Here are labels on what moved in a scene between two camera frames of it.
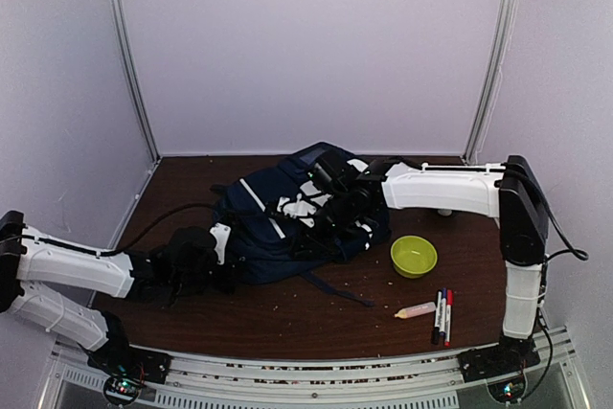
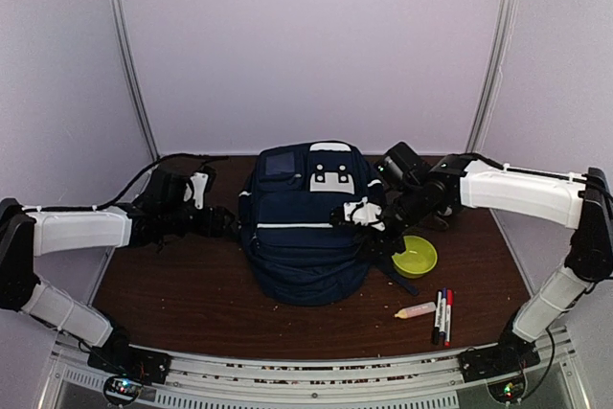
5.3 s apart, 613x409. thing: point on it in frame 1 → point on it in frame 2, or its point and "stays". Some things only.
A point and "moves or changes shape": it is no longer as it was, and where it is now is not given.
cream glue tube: x=416 y=310 stays
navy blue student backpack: x=269 y=245 moves or changes shape
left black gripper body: x=225 y=284 → x=211 y=225
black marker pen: x=436 y=329 stays
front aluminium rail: x=374 y=380 stays
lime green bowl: x=413 y=256 stays
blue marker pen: x=442 y=316 stays
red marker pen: x=448 y=316 stays
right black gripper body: x=326 y=241 → x=397 y=244
